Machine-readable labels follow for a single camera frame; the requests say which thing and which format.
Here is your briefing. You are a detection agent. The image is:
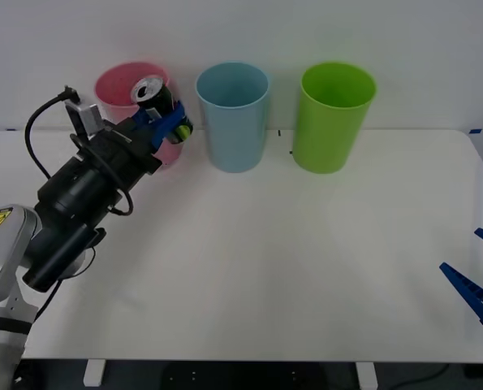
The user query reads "white table leg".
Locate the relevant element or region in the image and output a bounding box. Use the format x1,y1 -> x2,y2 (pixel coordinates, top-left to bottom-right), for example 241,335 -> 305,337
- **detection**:
83,360 -> 106,388
355,362 -> 378,388

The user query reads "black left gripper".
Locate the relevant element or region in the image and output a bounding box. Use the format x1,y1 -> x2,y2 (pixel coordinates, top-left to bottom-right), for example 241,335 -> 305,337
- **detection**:
88,101 -> 186,190

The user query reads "pale blue plastic bin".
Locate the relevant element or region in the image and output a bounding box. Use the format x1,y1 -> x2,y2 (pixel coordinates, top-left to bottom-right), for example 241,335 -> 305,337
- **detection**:
195,60 -> 272,174

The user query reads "black drink can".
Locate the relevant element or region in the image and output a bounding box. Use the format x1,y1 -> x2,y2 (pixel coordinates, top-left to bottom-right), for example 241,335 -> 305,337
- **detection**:
130,76 -> 195,145

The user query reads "green plastic bin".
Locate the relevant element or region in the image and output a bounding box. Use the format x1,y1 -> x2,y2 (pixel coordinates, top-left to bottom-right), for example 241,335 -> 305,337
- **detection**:
291,60 -> 377,175

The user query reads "pink plastic bin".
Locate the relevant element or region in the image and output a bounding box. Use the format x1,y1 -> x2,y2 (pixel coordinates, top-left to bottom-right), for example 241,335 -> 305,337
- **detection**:
93,61 -> 184,174

